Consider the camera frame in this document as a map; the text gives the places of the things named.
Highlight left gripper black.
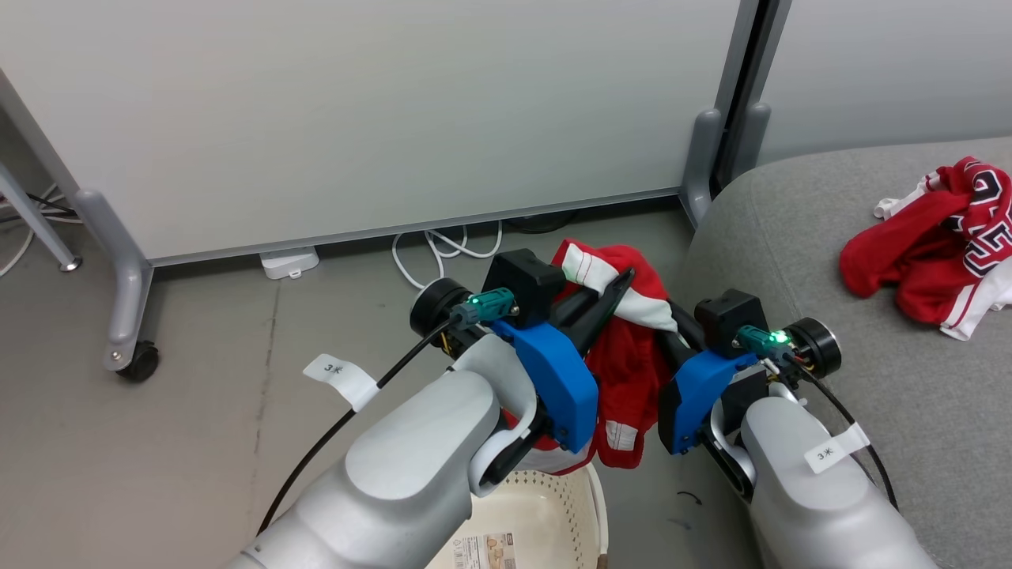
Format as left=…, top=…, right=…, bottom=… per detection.
left=409, top=267, right=636, bottom=358

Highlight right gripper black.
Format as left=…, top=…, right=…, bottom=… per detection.
left=666, top=303, right=842, bottom=443

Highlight red shorts with white trim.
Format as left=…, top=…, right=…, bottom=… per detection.
left=504, top=239, right=682, bottom=477

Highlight red lettered basketball jersey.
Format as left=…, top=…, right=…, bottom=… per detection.
left=839, top=156, right=1012, bottom=343

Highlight grey fabric sofa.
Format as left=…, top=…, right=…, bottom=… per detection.
left=678, top=135, right=1012, bottom=569

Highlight cream perforated laundry basket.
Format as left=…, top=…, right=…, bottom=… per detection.
left=425, top=465, right=610, bottom=569

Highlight printed paper label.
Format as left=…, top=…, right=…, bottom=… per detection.
left=449, top=532, right=519, bottom=569

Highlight wide white partition panel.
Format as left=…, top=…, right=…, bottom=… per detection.
left=0, top=0, right=761, bottom=267

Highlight white power adapter box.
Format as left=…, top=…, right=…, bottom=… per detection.
left=259, top=246, right=321, bottom=281

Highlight grey partition foot with caster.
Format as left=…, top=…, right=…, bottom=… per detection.
left=74, top=187, right=160, bottom=385

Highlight grey metal table leg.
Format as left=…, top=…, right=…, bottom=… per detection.
left=0, top=161, right=84, bottom=273

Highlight black cable under partition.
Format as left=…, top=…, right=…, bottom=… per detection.
left=504, top=211, right=583, bottom=236

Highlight white cable tag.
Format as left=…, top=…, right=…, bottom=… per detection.
left=303, top=352, right=381, bottom=413
left=803, top=422, right=871, bottom=476

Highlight white coiled cable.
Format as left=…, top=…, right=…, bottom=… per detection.
left=391, top=220, right=504, bottom=292

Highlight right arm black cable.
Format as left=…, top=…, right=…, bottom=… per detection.
left=795, top=365, right=900, bottom=513

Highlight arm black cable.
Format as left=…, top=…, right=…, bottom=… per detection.
left=795, top=365, right=900, bottom=513
left=255, top=315, right=458, bottom=540

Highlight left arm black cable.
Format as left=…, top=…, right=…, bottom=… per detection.
left=255, top=315, right=458, bottom=540

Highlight thin black floor cable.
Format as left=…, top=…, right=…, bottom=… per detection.
left=0, top=192, right=80, bottom=218

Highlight white floor cable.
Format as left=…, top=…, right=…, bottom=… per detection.
left=0, top=183, right=82, bottom=279

